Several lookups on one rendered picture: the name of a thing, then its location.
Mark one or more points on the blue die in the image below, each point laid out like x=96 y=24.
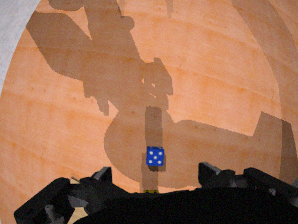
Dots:
x=155 y=156

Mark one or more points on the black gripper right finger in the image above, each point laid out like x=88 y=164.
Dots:
x=251 y=178

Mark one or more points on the tan flat mat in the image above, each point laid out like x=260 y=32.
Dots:
x=79 y=212

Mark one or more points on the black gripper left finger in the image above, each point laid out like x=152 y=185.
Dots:
x=93 y=193

